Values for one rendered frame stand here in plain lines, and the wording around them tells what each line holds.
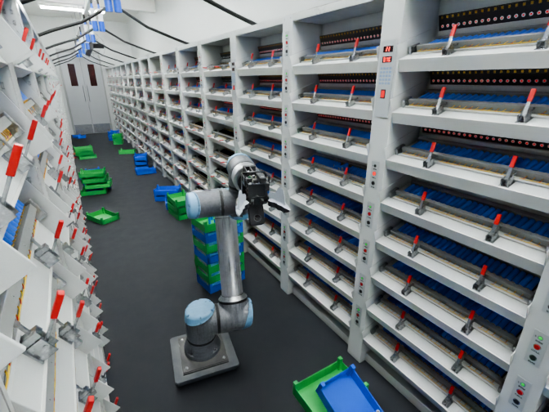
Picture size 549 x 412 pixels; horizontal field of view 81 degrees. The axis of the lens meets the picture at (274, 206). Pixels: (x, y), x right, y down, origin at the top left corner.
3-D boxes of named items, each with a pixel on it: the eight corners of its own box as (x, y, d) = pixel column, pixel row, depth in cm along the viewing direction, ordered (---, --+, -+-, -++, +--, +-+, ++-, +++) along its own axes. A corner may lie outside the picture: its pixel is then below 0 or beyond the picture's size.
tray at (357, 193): (364, 203, 151) (362, 186, 146) (292, 174, 199) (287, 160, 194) (394, 184, 158) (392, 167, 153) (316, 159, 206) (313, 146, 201)
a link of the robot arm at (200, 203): (184, 191, 169) (183, 188, 104) (208, 189, 173) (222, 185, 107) (186, 213, 170) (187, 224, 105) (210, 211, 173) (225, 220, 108)
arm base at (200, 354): (185, 365, 163) (183, 351, 159) (183, 336, 179) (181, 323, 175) (222, 357, 168) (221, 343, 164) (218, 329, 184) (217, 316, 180)
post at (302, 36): (287, 294, 230) (292, 13, 167) (280, 288, 238) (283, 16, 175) (310, 285, 240) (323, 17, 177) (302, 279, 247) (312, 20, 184)
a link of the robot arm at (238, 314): (218, 327, 176) (206, 190, 174) (250, 321, 181) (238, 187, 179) (221, 338, 161) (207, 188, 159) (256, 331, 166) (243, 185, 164)
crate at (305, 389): (319, 429, 141) (319, 416, 138) (292, 393, 157) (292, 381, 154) (368, 396, 156) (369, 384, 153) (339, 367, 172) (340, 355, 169)
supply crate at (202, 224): (205, 233, 213) (204, 222, 210) (191, 223, 227) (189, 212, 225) (243, 221, 231) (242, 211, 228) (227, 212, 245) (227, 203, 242)
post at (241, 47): (243, 253, 286) (234, 29, 223) (238, 248, 293) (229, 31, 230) (263, 247, 295) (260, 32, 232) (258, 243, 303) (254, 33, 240)
